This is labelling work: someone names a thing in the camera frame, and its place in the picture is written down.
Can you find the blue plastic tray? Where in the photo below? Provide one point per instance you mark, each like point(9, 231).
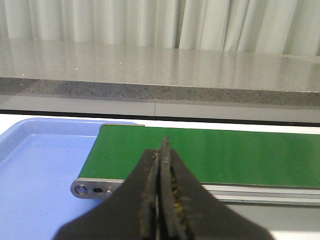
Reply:
point(39, 159)

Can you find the white pleated curtain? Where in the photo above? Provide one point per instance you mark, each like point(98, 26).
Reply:
point(290, 27)

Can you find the green belt conveyor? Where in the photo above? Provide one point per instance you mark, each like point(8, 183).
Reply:
point(234, 165)

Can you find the grey stone counter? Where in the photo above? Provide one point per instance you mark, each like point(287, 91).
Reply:
point(54, 77)

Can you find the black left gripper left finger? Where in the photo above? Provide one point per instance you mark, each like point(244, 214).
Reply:
point(128, 214)

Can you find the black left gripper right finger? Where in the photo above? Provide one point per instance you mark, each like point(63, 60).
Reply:
point(190, 212)

